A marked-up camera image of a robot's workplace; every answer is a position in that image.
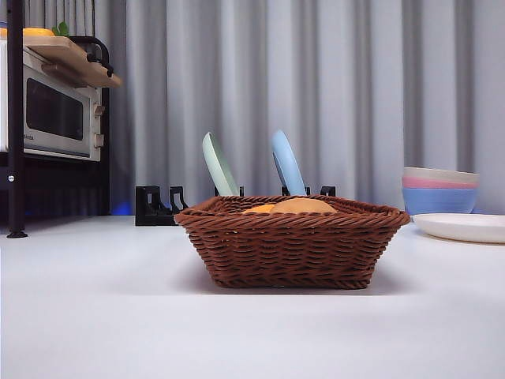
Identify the orange plastic corn cob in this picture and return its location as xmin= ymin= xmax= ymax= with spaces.
xmin=240 ymin=204 xmax=275 ymax=216

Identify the tan round potato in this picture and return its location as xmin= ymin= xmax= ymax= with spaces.
xmin=270 ymin=197 xmax=339 ymax=216

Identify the brown wicker basket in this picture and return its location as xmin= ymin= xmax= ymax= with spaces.
xmin=174 ymin=193 xmax=411 ymax=291

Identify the pale green plate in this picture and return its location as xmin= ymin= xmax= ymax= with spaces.
xmin=201 ymin=131 xmax=241 ymax=197

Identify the pale blue plate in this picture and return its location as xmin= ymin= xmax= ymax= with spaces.
xmin=270 ymin=129 xmax=308 ymax=197

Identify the black dish rack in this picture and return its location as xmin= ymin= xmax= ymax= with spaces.
xmin=134 ymin=184 xmax=336 ymax=227

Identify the grey curtain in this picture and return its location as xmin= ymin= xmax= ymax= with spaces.
xmin=0 ymin=0 xmax=505 ymax=217

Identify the pink bowl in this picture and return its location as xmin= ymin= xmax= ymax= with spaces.
xmin=401 ymin=176 xmax=480 ymax=190

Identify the blue bowl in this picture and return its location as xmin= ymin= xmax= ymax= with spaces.
xmin=401 ymin=187 xmax=479 ymax=215

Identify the cream bowl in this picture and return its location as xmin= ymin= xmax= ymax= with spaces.
xmin=402 ymin=166 xmax=481 ymax=186

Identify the white shallow plate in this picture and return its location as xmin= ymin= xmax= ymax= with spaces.
xmin=410 ymin=212 xmax=505 ymax=244

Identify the white toaster oven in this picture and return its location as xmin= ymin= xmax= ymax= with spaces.
xmin=0 ymin=41 xmax=107 ymax=163

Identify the wooden cutting board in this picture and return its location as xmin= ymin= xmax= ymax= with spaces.
xmin=21 ymin=36 xmax=123 ymax=88

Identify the yellow toy fruit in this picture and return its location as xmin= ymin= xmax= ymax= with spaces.
xmin=22 ymin=26 xmax=56 ymax=38

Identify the black curved handle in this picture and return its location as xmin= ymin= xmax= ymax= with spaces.
xmin=69 ymin=35 xmax=114 ymax=77

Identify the black metal shelf frame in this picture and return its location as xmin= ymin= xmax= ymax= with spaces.
xmin=0 ymin=0 xmax=111 ymax=239

